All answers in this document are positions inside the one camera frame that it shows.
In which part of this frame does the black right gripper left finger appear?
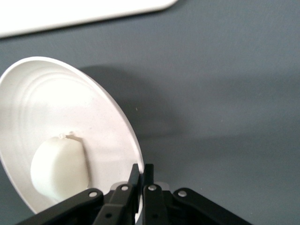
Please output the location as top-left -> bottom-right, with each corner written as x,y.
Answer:
16,163 -> 141,225

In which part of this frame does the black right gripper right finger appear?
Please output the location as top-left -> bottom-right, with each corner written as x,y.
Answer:
142,164 -> 254,225

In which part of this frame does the white steamed bun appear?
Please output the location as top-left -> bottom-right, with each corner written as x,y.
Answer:
30,131 -> 91,203

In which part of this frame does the round cream plate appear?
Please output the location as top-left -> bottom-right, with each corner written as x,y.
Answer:
0,56 -> 144,222

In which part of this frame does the cream tray with rabbit print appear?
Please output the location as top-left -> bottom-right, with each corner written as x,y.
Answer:
0,0 -> 179,39

